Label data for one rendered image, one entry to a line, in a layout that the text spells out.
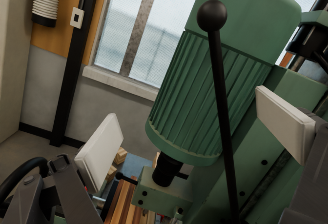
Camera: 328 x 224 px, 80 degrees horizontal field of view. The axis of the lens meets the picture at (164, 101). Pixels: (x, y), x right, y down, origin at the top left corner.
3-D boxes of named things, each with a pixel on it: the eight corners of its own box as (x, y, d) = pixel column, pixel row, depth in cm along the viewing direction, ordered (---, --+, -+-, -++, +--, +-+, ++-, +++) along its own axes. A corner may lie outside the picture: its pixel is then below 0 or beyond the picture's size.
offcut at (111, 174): (113, 178, 66) (117, 169, 64) (106, 184, 63) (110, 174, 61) (106, 172, 67) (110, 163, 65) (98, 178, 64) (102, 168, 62)
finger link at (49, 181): (72, 208, 12) (28, 214, 12) (102, 155, 16) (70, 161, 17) (63, 189, 11) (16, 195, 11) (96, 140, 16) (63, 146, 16)
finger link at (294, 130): (302, 123, 11) (317, 120, 11) (254, 86, 17) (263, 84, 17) (301, 168, 12) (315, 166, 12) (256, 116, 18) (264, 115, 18)
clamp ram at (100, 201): (85, 195, 56) (92, 172, 53) (110, 204, 56) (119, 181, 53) (69, 225, 47) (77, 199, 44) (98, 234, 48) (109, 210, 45)
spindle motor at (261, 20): (149, 110, 52) (199, -15, 41) (209, 133, 54) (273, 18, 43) (137, 149, 36) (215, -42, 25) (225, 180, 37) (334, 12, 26)
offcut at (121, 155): (117, 155, 76) (121, 146, 75) (124, 161, 75) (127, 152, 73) (110, 158, 73) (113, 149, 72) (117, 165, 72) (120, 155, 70)
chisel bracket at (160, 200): (133, 187, 55) (144, 164, 52) (180, 203, 56) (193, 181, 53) (128, 210, 48) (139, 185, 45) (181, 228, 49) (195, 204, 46)
